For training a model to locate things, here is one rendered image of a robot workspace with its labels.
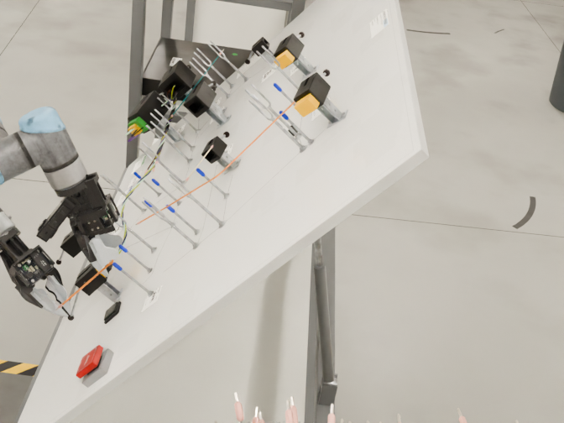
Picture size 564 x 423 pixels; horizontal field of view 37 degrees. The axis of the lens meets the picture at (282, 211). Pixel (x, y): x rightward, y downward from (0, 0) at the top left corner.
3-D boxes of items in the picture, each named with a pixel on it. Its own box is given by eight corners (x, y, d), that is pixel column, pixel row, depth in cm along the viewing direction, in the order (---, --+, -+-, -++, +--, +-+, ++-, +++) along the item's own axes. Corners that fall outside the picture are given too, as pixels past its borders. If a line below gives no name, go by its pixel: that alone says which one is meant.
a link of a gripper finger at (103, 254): (126, 274, 171) (108, 234, 169) (99, 284, 172) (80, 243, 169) (128, 268, 174) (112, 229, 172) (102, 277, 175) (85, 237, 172)
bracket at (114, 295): (115, 295, 182) (97, 280, 180) (122, 288, 181) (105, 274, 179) (112, 306, 178) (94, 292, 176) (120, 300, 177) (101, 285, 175)
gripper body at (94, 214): (117, 234, 168) (91, 182, 163) (76, 247, 169) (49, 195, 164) (122, 216, 175) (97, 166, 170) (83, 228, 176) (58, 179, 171)
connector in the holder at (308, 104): (320, 102, 151) (310, 92, 150) (317, 108, 149) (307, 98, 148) (305, 112, 153) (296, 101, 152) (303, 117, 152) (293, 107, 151)
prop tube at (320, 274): (321, 395, 169) (310, 270, 153) (321, 386, 171) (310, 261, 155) (337, 395, 168) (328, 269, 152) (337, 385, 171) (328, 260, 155)
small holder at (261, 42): (258, 70, 225) (241, 54, 222) (279, 52, 222) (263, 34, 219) (256, 78, 221) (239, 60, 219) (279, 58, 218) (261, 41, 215)
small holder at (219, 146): (249, 143, 186) (226, 120, 183) (236, 169, 180) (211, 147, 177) (236, 151, 189) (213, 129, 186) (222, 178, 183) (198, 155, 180)
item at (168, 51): (138, 96, 261) (138, 76, 258) (158, 54, 291) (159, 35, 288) (243, 112, 262) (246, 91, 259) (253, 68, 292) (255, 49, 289)
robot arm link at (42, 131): (9, 118, 162) (50, 100, 165) (35, 168, 167) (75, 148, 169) (15, 127, 156) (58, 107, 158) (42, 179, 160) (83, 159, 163)
